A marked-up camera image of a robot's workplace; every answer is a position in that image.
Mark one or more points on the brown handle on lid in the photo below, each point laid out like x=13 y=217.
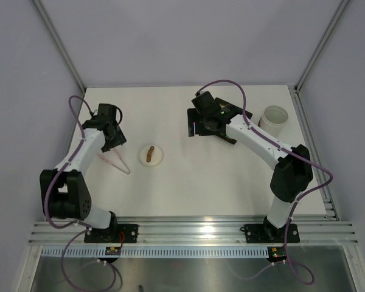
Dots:
x=150 y=154

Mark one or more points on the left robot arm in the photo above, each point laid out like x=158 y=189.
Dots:
x=65 y=196

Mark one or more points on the aluminium frame post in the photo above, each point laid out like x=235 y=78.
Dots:
x=324 y=39
x=52 y=32

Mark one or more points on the white slotted cable duct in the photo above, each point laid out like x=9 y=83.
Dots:
x=170 y=252

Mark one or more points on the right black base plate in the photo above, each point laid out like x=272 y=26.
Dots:
x=261 y=233

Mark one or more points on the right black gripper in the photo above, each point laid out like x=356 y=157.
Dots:
x=193 y=116

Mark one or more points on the white cylindrical container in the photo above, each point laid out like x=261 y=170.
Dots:
x=273 y=120

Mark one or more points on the right aluminium frame post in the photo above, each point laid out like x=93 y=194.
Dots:
x=324 y=39

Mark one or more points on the left aluminium frame post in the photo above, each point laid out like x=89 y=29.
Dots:
x=52 y=32

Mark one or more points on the dark square teal plate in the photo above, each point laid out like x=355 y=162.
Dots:
x=224 y=104

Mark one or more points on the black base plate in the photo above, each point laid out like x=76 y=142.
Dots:
x=261 y=233
x=126 y=233

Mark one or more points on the aluminium rail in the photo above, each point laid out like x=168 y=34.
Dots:
x=210 y=231

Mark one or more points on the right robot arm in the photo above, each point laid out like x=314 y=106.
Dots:
x=292 y=173

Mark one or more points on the white round lid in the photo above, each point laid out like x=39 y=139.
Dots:
x=157 y=157

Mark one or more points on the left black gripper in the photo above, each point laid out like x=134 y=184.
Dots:
x=119 y=139

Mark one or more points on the clear plastic tongs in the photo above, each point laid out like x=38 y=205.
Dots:
x=115 y=160

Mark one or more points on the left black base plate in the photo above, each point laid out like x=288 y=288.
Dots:
x=126 y=233

